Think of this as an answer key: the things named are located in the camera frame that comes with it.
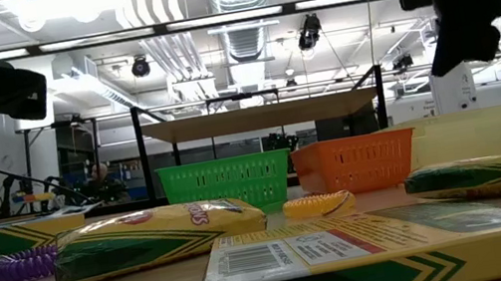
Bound orange plastic basket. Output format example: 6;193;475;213
289;126;423;203

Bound yellow spiral coil band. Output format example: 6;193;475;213
280;187;359;224

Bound green plastic basket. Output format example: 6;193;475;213
155;146;301;229

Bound white pillar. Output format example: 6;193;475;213
427;60;480;116

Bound yellow plastic basket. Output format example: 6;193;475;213
374;104;501;176

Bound small yellow crayon box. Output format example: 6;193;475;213
45;189;274;281
401;153;501;215

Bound person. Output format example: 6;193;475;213
76;158;133;209

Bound black ceiling spotlight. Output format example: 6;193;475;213
128;53;152;80
294;12;326;52

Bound purple spiral coil band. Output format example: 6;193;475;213
0;242;65;281

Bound yellow crayon box with barcode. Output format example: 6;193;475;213
180;189;501;281

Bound wooden shelf riser black legs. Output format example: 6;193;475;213
127;64;398;209

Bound black metal table frame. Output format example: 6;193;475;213
0;0;501;234

